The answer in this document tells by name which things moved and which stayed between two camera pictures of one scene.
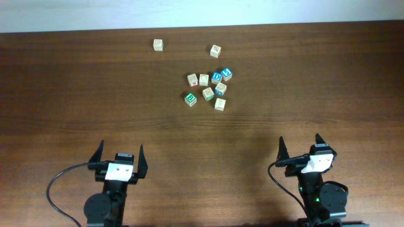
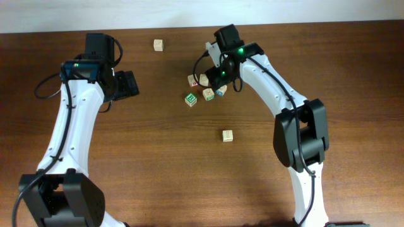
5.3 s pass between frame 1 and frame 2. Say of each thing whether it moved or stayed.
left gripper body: moved
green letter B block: stayed
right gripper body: moved
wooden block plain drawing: stayed
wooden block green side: stayed
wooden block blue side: stayed
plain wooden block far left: stayed
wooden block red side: stayed
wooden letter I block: moved
